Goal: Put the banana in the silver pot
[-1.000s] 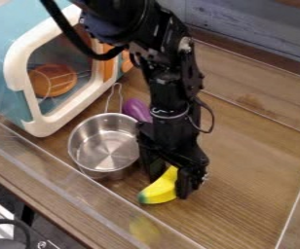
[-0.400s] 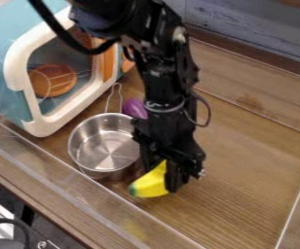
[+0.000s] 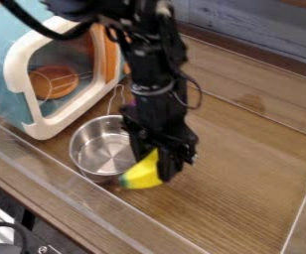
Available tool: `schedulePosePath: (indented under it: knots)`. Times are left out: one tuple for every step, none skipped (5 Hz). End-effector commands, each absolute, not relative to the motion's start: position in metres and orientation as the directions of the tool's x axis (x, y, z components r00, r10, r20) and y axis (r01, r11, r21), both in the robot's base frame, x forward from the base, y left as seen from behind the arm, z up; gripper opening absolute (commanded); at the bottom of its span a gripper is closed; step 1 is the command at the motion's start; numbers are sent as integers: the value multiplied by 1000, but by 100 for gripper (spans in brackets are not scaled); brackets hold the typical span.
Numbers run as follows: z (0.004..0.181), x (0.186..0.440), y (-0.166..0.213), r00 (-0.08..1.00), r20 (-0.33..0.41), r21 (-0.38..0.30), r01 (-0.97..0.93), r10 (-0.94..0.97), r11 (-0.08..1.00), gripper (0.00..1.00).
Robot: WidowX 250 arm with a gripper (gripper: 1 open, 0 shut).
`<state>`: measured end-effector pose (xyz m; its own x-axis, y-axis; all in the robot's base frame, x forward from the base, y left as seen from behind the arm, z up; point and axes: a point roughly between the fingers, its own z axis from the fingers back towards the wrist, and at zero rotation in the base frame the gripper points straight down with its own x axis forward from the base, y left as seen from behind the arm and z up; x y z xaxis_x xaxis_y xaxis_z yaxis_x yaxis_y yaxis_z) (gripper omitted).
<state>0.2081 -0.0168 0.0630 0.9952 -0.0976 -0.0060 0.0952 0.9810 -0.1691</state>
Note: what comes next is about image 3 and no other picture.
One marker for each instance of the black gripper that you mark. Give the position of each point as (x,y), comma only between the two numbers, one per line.
(154,122)

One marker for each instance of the clear acrylic barrier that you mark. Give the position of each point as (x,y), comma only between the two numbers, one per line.
(102,223)

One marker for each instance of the silver metal pot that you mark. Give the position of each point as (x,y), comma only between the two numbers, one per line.
(99,148)

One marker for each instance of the yellow toy banana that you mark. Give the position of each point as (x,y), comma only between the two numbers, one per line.
(142,175)

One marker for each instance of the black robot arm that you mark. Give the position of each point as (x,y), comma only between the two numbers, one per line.
(141,25)

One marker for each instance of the blue toy microwave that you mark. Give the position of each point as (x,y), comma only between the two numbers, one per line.
(90,54)

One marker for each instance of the orange toy plate in microwave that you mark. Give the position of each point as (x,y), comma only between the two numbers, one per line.
(52,81)

